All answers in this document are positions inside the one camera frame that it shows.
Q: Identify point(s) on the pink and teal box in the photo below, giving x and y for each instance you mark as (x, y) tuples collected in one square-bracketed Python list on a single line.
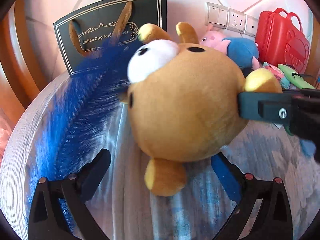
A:
[(275, 71)]

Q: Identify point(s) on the dark gift bag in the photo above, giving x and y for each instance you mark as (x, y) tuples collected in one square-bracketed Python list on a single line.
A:
[(100, 15)]

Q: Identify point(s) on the red plastic toy suitcase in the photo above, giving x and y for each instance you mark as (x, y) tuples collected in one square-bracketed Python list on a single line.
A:
[(272, 37)]

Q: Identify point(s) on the round white wooden desktop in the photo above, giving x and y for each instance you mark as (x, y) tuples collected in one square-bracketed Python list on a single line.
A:
[(22, 140)]

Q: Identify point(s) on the light blue printed tablecloth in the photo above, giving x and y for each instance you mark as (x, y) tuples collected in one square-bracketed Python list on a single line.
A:
[(262, 180)]

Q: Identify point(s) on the brown plush toy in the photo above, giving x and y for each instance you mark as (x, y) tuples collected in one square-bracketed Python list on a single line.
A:
[(187, 110)]

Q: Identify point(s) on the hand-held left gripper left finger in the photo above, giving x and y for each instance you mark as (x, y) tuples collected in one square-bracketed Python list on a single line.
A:
[(98, 169)]

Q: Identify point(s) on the white wall switch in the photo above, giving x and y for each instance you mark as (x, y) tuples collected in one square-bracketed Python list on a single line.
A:
[(217, 15)]

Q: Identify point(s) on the wooden door frame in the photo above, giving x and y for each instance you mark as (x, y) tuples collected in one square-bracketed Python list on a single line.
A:
[(15, 55)]

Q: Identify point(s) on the green flat toy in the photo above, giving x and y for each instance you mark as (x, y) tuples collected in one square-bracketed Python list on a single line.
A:
[(300, 80)]

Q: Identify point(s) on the pink pig plush toy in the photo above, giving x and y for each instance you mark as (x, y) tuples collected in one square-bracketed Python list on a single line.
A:
[(240, 47)]

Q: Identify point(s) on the small white wall socket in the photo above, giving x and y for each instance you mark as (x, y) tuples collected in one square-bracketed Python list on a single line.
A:
[(252, 26)]

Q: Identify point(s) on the blue feather duster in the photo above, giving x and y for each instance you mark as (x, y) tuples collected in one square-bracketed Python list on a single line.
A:
[(75, 110)]

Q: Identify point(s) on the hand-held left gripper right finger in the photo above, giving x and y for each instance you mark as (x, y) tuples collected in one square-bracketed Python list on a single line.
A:
[(225, 177)]

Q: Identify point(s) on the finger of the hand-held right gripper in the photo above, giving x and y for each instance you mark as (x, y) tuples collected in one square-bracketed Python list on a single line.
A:
[(260, 107), (302, 92)]

